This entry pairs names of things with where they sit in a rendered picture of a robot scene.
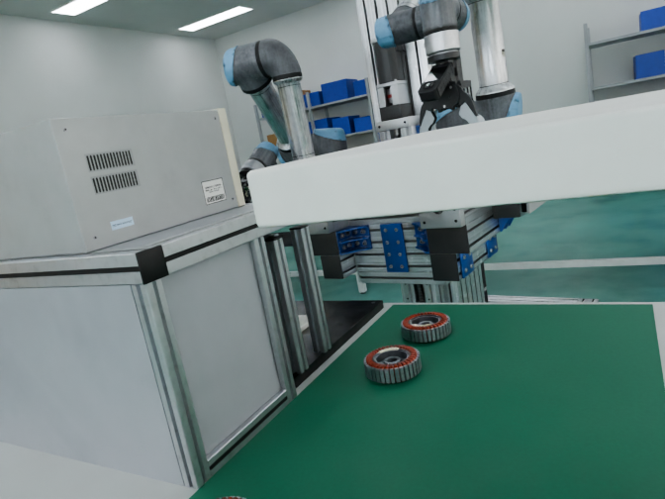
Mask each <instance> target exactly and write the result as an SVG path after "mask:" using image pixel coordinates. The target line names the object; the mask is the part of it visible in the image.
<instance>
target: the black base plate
mask: <svg viewBox="0 0 665 499"><path fill-rule="evenodd" d="M295 302H296V307H297V311H298V315H307V313H306V308H305V303H304V301H295ZM323 304H324V309H325V314H326V319H327V324H328V330H329V335H330V340H331V345H332V347H331V348H330V349H328V351H327V352H320V351H319V352H314V348H313V343H312V338H311V333H310V328H309V327H308V328H307V329H305V330H304V331H303V332H302V337H303V342H304V346H305V351H306V356H307V361H308V366H309V368H308V369H307V370H305V369H304V371H305V372H303V373H302V374H297V372H295V373H293V377H294V382H295V387H296V388H297V387H298V386H299V385H300V384H302V383H303V382H304V381H305V380H306V379H307V378H308V377H309V376H310V375H311V374H312V373H313V372H315V371H316V370H317V369H318V368H319V367H320V366H321V365H322V364H323V363H324V362H325V361H326V360H328V359H329V358H330V357H331V356H332V355H333V354H334V353H335V352H336V351H337V350H338V349H340V348H341V347H342V346H343V345H344V344H345V343H346V342H347V341H348V340H349V339H350V338H351V337H353V336H354V335H355V334H356V333H357V332H358V331H359V330H360V329H361V328H362V327H363V326H364V325H366V324H367V323H368V322H369V321H370V320H371V319H372V318H373V317H374V316H375V315H376V314H377V313H379V312H380V311H381V310H382V309H383V308H384V306H383V300H349V301H323Z"/></svg>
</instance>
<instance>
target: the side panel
mask: <svg viewBox="0 0 665 499"><path fill-rule="evenodd" d="M132 289H133V293H134V296H135V300H136V304H137V308H138V311H139V315H140V319H141V322H142V329H143V333H144V336H145V340H146V344H147V347H148V351H149V355H150V359H151V362H152V366H153V370H154V373H155V377H156V381H157V384H158V388H159V392H160V396H161V399H162V403H163V407H164V410H165V414H166V418H167V422H168V425H169V429H170V433H171V436H172V439H173V443H174V447H175V450H176V454H177V458H178V461H179V465H180V469H181V473H182V476H183V480H184V484H185V487H189V488H190V487H191V486H192V485H193V488H194V489H197V490H198V489H199V488H200V487H202V486H203V485H204V481H208V480H209V479H210V478H211V477H212V476H213V475H214V474H215V473H216V472H217V471H218V470H219V469H221V468H222V467H223V466H224V465H225V464H226V463H227V462H228V461H229V460H230V459H231V458H232V457H233V456H234V455H235V454H236V453H237V452H238V451H240V450H241V449H242V448H243V447H244V446H245V445H246V444H247V443H248V442H249V441H250V440H251V439H252V438H253V437H254V436H255V435H256V434H257V433H259V432H260V431H261V430H262V429H263V428H264V427H265V426H266V425H267V424H268V423H269V422H270V421H271V420H272V419H273V418H274V417H275V416H276V415H278V414H279V413H280V412H281V411H282V410H283V409H284V408H285V407H286V406H287V405H288V404H289V403H290V402H291V401H292V399H294V398H295V397H296V396H297V392H296V387H295V382H294V377H293V373H292V368H291V363H290V358H289V354H288V350H287V345H286V340H285V336H284V331H283V326H282V321H281V317H280V312H279V307H278V302H277V298H276V293H275V288H274V283H273V279H272V274H271V269H270V264H269V260H268V255H267V250H266V245H265V241H264V236H262V237H260V238H258V239H255V240H253V241H250V242H248V243H245V244H243V245H241V246H238V247H236V248H233V249H229V250H227V251H225V252H222V253H220V254H217V255H215V256H212V257H210V258H208V259H205V260H203V261H200V262H198V263H195V264H193V265H191V266H188V267H186V268H183V269H181V270H178V271H176V272H174V273H171V274H169V275H167V276H165V277H162V278H159V279H157V280H155V281H153V282H151V283H148V284H146V285H132Z"/></svg>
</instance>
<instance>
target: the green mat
mask: <svg viewBox="0 0 665 499"><path fill-rule="evenodd" d="M428 311H430V312H432V311H434V312H439V313H443V314H446V315H447V316H449V318H450V325H451V333H450V334H449V335H448V336H446V337H445V338H444V339H441V340H438V341H435V342H433V341H431V343H429V342H428V341H427V343H425V342H423V343H414V342H409V341H407V340H405V339H404V338H403V336H402V330H401V322H402V321H403V320H404V319H405V318H406V317H408V316H411V315H414V314H417V313H421V312H428ZM390 345H393V346H394V345H404V346H409V347H413V348H415V349H417V350H418V351H419V352H420V356H421V362H422V369H421V372H420V373H419V374H417V375H416V376H415V377H413V378H411V379H409V380H407V381H404V382H400V383H397V382H396V383H394V384H393V383H392V382H391V384H388V383H386V384H384V383H377V382H374V381H371V380H370V379H368V378H367V377H366V374H365V368H364V363H363V360H364V358H365V357H366V356H367V355H368V354H369V353H370V352H372V351H373V350H376V349H378V348H382V347H385V346H389V347H390ZM227 496H228V497H230V496H235V497H237V496H238V497H241V498H242V497H243V498H246V499H665V385H664V379H663V372H662V365H661V358H660V351H659V345H658V339H657V332H656V325H655V318H654V311H653V304H418V305H393V306H391V307H390V308H389V309H388V310H387V311H386V312H385V313H384V314H383V315H382V316H381V317H380V318H379V319H378V320H377V321H376V322H375V323H374V324H372V325H371V326H370V327H369V328H368V329H367V330H366V331H365V332H364V333H363V334H362V335H361V336H360V337H359V338H358V339H357V340H356V341H355V342H353V343H352V344H351V345H350V346H349V347H348V348H347V349H346V350H345V351H344V352H343V353H342V354H341V355H340V356H339V357H338V358H337V359H336V360H334V361H333V362H332V363H331V364H330V365H329V366H328V367H327V368H326V369H325V370H324V371H323V372H322V373H321V374H320V375H319V376H318V377H317V378H315V379H314V380H313V381H312V382H311V383H310V384H309V385H308V386H307V387H306V388H305V389H304V390H303V391H302V392H301V393H300V394H299V395H298V396H296V397H295V398H294V399H293V400H292V401H291V402H290V403H289V404H288V405H287V406H286V407H285V408H284V409H283V410H282V411H281V412H280V413H279V414H278V415H276V416H275V417H274V418H273V419H272V420H271V421H270V422H269V423H268V424H267V425H266V426H265V427H264V428H263V429H262V430H261V431H260V432H259V433H257V434H256V435H255V436H254V437H253V438H252V439H251V440H250V441H249V442H248V443H247V444H246V445H245V446H244V447H243V448H242V449H241V450H240V451H238V452H237V453H236V454H235V455H234V456H233V457H232V458H231V459H230V460H229V461H228V462H227V463H226V464H225V465H224V466H223V467H222V468H221V469H219V470H218V471H217V472H216V473H215V474H214V475H213V476H212V477H211V478H210V479H209V480H208V481H207V482H206V483H205V484H204V485H203V486H202V487H200V488H199V489H198V490H197V491H196V492H195V493H194V494H193V495H192V496H191V497H190V498H189V499H217V498H221V499H222V498H223V497H227Z"/></svg>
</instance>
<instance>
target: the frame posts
mask: <svg viewBox="0 0 665 499"><path fill-rule="evenodd" d="M289 230H290V234H291V239H292V244H293V249H294V254H295V258H296V263H297V268H298V273H299V278H300V283H301V288H302V293H303V298H304V303H305V308H306V313H307V318H308V323H309V328H310V333H311V338H312V343H313V348H314V352H319V351H320V352H327V351H328V349H330V348H331V347H332V345H331V340H330V335H329V330H328V324H327V319H326V314H325V309H324V304H323V298H322V293H321V288H320V283H319V278H318V273H317V268H316V263H315V258H314V252H313V247H312V242H311V237H310V232H309V225H297V226H294V227H292V228H290V229H289ZM264 241H265V245H266V250H267V255H268V260H269V264H270V269H271V274H272V279H273V283H274V288H275V293H276V298H277V302H278V307H279V312H280V317H281V321H282V326H283V331H284V336H285V340H286V345H287V350H288V354H289V358H290V363H291V368H292V373H295V372H297V374H302V373H303V372H305V371H304V369H305V370H307V369H308V368H309V366H308V361H307V356H306V351H305V346H304V342H303V337H302V332H301V327H300V322H299V317H298V312H297V307H296V302H295V297H294V292H293V287H292V282H291V278H290V273H289V268H288V263H287V258H286V253H285V249H284V244H283V239H282V236H274V237H268V238H266V239H264Z"/></svg>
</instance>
